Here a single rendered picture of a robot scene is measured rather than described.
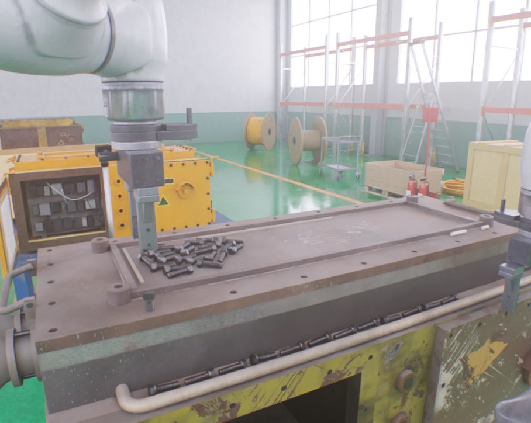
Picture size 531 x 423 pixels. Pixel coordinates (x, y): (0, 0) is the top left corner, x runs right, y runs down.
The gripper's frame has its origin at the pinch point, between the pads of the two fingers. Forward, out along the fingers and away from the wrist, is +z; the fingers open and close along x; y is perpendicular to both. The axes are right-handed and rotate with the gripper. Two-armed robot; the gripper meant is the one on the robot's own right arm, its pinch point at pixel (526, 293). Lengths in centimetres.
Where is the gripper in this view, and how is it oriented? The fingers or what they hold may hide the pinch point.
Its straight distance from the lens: 105.2
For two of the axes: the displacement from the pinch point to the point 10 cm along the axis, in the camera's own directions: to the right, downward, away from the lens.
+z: 0.0, 9.7, 2.6
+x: 8.7, -1.3, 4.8
